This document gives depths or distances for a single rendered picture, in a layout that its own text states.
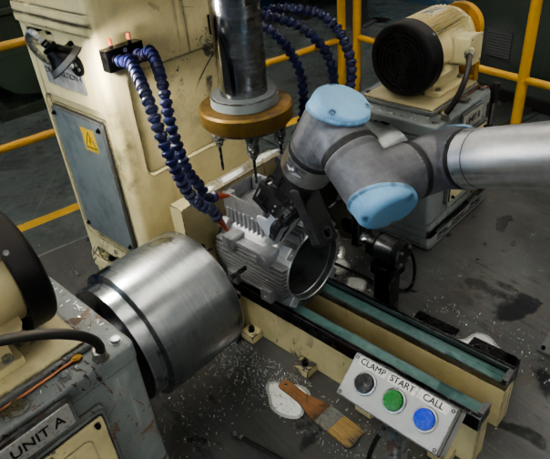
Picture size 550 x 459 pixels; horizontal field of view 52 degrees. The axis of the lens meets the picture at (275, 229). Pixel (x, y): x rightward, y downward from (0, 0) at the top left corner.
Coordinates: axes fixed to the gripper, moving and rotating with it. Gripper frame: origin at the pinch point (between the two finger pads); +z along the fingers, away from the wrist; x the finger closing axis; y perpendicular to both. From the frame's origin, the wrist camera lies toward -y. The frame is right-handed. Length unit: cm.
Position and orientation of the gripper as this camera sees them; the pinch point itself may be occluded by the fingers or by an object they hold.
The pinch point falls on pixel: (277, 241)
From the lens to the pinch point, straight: 110.9
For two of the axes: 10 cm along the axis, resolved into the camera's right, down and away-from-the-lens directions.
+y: -6.8, -7.0, 2.3
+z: -3.0, 5.4, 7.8
